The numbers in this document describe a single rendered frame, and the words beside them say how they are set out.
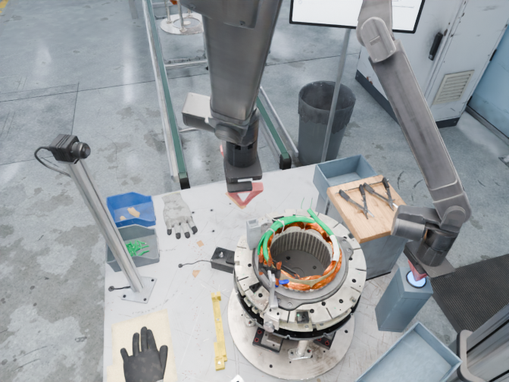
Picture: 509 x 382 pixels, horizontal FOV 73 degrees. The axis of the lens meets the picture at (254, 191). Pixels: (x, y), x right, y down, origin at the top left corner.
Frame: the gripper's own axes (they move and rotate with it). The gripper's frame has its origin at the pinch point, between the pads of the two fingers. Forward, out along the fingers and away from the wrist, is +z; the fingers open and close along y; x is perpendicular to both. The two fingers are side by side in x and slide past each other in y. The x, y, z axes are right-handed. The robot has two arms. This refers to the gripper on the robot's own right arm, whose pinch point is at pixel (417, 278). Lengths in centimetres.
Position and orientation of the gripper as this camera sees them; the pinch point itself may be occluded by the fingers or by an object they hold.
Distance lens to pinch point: 97.8
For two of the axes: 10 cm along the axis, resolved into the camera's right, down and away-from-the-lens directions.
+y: 2.7, 6.5, -7.1
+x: 9.6, -2.1, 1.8
